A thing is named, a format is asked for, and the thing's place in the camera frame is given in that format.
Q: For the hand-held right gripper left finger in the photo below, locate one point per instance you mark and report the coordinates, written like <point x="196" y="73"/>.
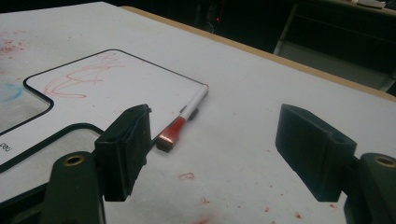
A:
<point x="123" y="149"/>

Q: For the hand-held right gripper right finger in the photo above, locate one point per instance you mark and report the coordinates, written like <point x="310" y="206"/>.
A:
<point x="311" y="149"/>

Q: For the paddle-shaped whiteboard with black rim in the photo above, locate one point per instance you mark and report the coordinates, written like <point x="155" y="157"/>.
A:
<point x="134" y="84"/>

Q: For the red and white marker pen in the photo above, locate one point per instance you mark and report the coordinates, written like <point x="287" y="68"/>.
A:
<point x="193" y="104"/>

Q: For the white table cover sheet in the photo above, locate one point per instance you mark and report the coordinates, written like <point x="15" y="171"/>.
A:
<point x="249" y="109"/>

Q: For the wooden table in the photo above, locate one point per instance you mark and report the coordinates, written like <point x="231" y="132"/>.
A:
<point x="280" y="59"/>

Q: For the white metal desk frame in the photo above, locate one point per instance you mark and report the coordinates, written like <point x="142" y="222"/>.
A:
<point x="327" y="59"/>

